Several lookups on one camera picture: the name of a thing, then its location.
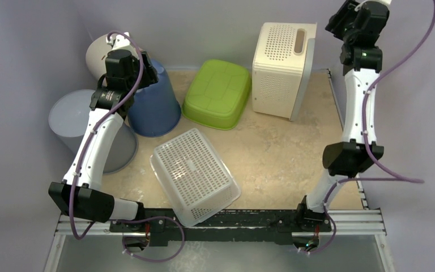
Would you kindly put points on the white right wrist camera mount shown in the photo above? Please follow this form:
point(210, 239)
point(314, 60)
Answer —
point(382, 2)

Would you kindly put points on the grey plastic bucket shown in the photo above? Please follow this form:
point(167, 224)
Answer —
point(68, 120)

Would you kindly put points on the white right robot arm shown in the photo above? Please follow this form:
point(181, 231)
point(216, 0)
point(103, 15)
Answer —
point(358, 148)

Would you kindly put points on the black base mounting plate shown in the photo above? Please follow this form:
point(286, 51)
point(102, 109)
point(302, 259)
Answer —
point(283, 227)

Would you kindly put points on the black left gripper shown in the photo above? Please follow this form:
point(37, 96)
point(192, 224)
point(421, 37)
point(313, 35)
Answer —
point(149, 72)

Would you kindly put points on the blue plastic bucket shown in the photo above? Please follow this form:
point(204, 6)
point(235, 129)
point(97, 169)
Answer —
point(155, 111)

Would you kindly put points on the white perforated basket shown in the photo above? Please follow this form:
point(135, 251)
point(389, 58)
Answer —
point(193, 177)

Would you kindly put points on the cream perforated basket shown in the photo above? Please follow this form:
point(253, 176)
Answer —
point(282, 67)

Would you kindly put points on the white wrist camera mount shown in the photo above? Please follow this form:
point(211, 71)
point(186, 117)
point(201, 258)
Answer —
point(119, 41)
point(382, 2)

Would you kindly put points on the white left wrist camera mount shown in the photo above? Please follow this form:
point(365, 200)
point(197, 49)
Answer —
point(119, 41)

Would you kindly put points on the round drawer box orange yellow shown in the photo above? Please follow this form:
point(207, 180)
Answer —
point(96, 55)

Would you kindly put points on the green and white tray basket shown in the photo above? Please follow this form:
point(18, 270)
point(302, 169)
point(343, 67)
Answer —
point(218, 94)

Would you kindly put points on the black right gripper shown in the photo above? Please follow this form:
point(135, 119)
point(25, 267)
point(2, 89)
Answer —
point(337, 21)

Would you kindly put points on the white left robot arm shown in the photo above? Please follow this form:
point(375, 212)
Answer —
point(78, 195)

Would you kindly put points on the aluminium rail frame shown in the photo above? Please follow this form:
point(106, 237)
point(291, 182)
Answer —
point(344, 222)

